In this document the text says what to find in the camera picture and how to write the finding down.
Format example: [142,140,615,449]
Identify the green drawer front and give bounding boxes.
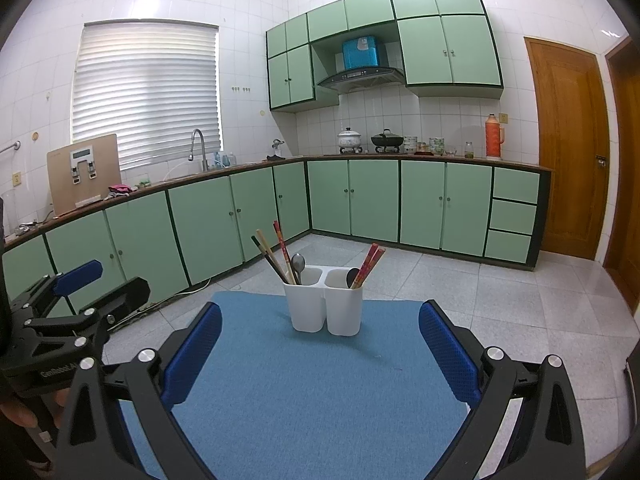
[492,166,540,205]
[484,230,532,263]
[489,200,537,235]

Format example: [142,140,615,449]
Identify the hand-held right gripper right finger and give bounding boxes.
[417,299,586,480]

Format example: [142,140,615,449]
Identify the black wok with lid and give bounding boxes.
[370,128,404,153]

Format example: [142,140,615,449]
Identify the green wall cabinets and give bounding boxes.
[265,0,503,112]

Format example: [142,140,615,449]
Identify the white device on board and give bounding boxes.
[70,147,98,183]

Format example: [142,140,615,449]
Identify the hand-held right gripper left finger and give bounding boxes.
[54,301,223,480]

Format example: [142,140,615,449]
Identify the blue table mat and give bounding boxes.
[107,291,473,480]

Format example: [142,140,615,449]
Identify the closed wooden door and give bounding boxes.
[524,36,611,261]

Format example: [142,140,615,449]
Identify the steel kitchen faucet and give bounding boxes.
[188,129,210,173]

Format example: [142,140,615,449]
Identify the black range hood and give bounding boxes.
[316,67,405,93]

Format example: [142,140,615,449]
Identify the person's left hand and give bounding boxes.
[0,389,69,431]

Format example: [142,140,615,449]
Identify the white window blind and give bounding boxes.
[71,21,222,171]

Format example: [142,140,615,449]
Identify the white two-compartment utensil holder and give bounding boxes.
[283,265,364,337]

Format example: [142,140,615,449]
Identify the white floor cable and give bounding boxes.
[107,280,211,333]

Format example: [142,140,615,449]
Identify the blue hood chimney cover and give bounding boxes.
[342,35,388,70]

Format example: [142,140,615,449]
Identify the light wooden board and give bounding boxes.
[46,133,122,216]

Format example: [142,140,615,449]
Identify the green base cabinets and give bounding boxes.
[0,157,553,311]

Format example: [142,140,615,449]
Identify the white lidded pot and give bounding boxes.
[337,127,363,153]

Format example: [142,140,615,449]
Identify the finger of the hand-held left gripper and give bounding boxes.
[7,260,104,320]
[24,276,151,350]

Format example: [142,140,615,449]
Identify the wooden door with frame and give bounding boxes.
[602,40,640,311]

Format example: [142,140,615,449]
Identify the orange thermos flask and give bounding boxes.
[484,113,506,161]

